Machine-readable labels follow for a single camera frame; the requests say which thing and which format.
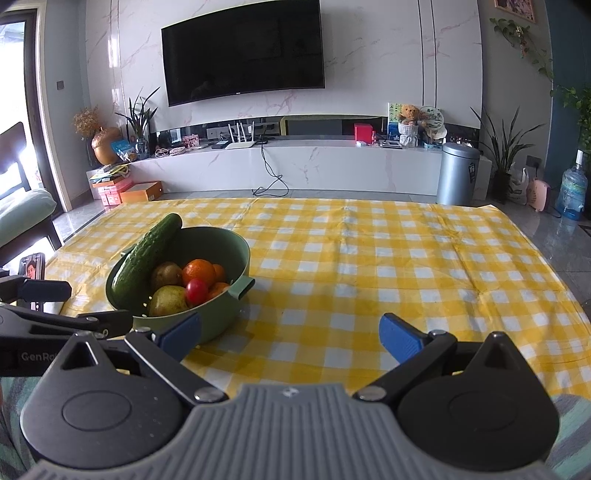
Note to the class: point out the brown teddy bear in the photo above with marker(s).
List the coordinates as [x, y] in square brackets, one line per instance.
[409, 114]

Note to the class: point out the orange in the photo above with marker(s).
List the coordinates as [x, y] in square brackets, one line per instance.
[220, 273]
[218, 290]
[198, 271]

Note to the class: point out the yellow checked tablecloth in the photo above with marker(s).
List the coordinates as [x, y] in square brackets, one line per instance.
[392, 277]

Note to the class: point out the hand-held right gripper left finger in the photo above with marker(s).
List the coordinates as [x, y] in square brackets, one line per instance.
[178, 334]

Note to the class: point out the black wall television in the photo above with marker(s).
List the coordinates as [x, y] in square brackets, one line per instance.
[240, 50]

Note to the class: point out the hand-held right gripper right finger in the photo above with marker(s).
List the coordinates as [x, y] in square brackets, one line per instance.
[399, 337]

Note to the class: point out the blue snack bag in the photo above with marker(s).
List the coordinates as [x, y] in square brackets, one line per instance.
[123, 151]

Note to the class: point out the red cherry tomato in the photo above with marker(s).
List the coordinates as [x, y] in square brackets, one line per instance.
[196, 291]

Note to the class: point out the dried flower bunch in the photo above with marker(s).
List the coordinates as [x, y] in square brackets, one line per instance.
[86, 121]

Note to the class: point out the golden gourd vase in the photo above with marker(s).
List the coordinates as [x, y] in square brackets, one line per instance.
[105, 146]

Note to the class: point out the round paper fan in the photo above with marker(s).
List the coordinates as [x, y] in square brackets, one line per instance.
[433, 118]

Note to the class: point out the silver trash can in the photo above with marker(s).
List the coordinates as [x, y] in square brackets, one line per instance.
[457, 175]

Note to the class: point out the yellow framed dark board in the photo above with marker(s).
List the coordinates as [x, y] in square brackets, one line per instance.
[314, 125]

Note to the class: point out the green plant in glass vase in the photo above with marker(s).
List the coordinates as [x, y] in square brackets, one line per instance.
[138, 122]

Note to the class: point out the black wall socket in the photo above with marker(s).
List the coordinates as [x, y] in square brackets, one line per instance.
[534, 161]

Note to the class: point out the green cucumber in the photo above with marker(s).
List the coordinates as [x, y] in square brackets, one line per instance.
[143, 258]

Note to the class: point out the green colander bowl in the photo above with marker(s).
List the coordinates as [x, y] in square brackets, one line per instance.
[221, 318]

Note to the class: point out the tall-leaved potted plant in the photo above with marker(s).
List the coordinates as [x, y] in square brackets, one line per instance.
[501, 152]

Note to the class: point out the white marble television cabinet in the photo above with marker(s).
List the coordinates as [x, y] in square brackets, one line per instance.
[323, 166]

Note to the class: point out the teal striped clothing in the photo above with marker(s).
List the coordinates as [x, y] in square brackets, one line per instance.
[11, 415]

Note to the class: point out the leafy green climbing plant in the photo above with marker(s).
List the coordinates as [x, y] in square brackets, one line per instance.
[577, 106]

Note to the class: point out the red box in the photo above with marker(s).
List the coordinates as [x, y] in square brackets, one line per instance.
[364, 132]

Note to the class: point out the blue water jug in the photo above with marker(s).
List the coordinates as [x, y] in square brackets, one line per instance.
[571, 191]

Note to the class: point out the dark chair with green cushion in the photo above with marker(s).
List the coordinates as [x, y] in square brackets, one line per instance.
[23, 212]

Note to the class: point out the blue-green standing picture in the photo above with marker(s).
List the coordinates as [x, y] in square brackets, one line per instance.
[393, 115]

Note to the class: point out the large yellow-green pear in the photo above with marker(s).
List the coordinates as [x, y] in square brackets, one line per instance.
[167, 302]

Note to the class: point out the framed wall picture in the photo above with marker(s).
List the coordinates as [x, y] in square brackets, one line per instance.
[515, 9]

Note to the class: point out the hanging vine plant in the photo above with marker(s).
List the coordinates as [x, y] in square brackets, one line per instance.
[521, 37]

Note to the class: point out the white plastic bag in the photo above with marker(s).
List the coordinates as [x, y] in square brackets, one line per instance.
[518, 187]

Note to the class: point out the white router with antennas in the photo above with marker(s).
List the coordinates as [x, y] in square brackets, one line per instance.
[240, 144]

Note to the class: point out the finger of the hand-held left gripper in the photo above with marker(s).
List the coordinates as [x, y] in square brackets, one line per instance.
[106, 323]
[46, 291]

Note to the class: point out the white knitted basket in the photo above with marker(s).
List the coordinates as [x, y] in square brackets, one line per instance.
[408, 136]

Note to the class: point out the black smartphone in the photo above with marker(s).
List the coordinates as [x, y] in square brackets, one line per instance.
[31, 266]

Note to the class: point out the pink photo frame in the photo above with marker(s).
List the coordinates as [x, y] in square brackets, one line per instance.
[190, 141]

